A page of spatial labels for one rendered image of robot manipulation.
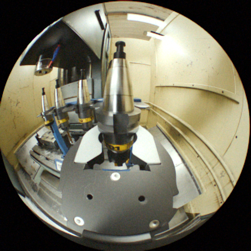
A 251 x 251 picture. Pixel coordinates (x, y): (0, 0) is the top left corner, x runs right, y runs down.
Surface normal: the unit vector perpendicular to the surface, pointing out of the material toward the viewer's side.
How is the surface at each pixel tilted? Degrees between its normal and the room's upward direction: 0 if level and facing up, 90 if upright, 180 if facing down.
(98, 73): 90
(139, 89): 90
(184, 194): 24
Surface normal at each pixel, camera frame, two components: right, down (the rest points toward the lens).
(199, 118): -1.00, 0.00
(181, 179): -0.40, -0.80
